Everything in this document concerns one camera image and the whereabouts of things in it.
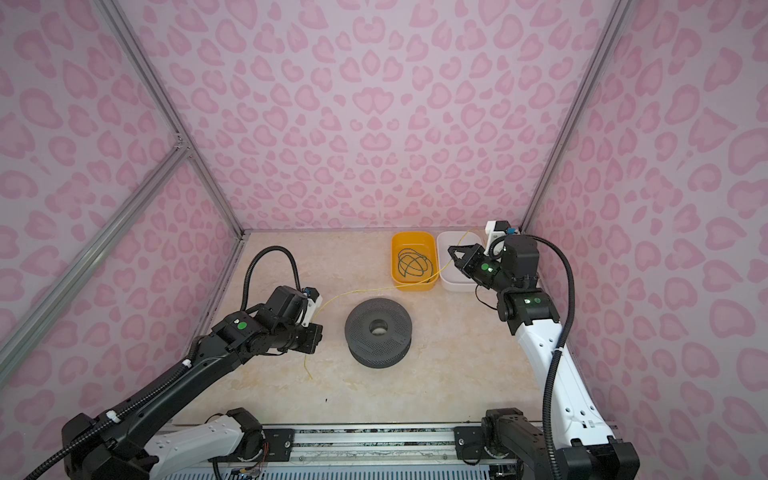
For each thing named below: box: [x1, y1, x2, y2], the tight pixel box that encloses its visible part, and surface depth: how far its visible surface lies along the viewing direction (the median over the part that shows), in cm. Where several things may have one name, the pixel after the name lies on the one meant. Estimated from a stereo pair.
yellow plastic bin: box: [390, 231, 439, 292], surface depth 112 cm
